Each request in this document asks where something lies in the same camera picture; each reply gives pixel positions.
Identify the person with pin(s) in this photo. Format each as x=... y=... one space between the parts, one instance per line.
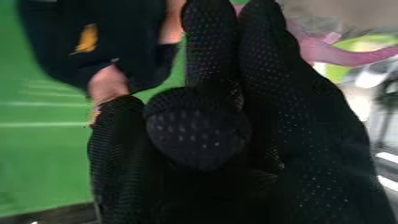
x=127 y=40

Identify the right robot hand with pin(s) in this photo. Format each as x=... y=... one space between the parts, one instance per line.
x=237 y=150

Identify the pink flower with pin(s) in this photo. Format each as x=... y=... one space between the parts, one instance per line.
x=338 y=53

